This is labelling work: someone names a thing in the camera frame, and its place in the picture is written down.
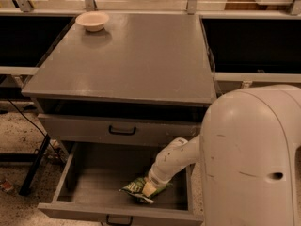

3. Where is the closed grey top drawer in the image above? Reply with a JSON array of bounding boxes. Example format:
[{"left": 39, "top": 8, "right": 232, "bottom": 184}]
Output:
[{"left": 39, "top": 114, "right": 200, "bottom": 146}]

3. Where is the white bowl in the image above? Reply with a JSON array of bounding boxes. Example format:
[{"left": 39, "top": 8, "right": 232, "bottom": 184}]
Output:
[{"left": 75, "top": 11, "right": 109, "bottom": 32}]

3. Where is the black top drawer handle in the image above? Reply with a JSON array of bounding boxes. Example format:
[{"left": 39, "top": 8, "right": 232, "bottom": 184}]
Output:
[{"left": 108, "top": 125, "right": 136, "bottom": 136}]

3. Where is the black middle drawer handle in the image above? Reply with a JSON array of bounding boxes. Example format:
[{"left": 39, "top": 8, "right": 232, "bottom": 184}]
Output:
[{"left": 106, "top": 215, "right": 133, "bottom": 226}]

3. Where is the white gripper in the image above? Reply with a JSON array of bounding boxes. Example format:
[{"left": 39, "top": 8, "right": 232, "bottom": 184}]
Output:
[{"left": 142, "top": 169, "right": 171, "bottom": 197}]

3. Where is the black floor cable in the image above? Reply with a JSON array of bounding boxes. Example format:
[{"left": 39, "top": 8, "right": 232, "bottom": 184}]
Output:
[{"left": 7, "top": 98, "right": 67, "bottom": 165}]

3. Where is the black drawer handle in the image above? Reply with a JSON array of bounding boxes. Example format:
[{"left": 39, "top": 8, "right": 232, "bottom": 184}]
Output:
[
  {"left": 106, "top": 215, "right": 133, "bottom": 226},
  {"left": 108, "top": 125, "right": 136, "bottom": 136}
]

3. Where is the black metal table leg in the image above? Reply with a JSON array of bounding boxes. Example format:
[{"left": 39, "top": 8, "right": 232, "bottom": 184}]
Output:
[{"left": 19, "top": 135, "right": 50, "bottom": 196}]

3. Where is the green jalapeno chip bag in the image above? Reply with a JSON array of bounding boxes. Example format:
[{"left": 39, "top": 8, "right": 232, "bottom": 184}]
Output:
[{"left": 119, "top": 177, "right": 171, "bottom": 204}]

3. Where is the open grey middle drawer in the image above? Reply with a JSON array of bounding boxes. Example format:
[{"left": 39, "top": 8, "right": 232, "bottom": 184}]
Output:
[{"left": 39, "top": 143, "right": 203, "bottom": 226}]

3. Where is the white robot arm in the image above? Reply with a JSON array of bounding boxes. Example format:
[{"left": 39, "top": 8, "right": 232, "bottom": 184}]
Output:
[{"left": 148, "top": 85, "right": 301, "bottom": 226}]

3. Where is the grey drawer cabinet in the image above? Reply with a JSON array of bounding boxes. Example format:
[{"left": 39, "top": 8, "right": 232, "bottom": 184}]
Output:
[{"left": 21, "top": 12, "right": 219, "bottom": 151}]

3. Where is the small red floor object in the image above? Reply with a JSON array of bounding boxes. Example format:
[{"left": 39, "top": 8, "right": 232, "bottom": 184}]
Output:
[{"left": 0, "top": 179, "right": 14, "bottom": 193}]

